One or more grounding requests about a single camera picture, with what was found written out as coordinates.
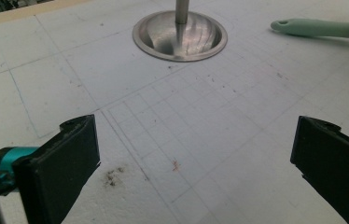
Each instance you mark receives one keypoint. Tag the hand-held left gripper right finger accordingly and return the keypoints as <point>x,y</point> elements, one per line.
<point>337,161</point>

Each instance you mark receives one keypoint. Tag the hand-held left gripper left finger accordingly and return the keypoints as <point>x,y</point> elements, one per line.
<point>57,168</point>

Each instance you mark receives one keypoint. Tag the round metal stand base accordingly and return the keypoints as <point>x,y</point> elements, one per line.
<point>180,35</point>

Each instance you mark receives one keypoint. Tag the metal stand pole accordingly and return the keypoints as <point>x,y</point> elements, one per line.
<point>182,11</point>

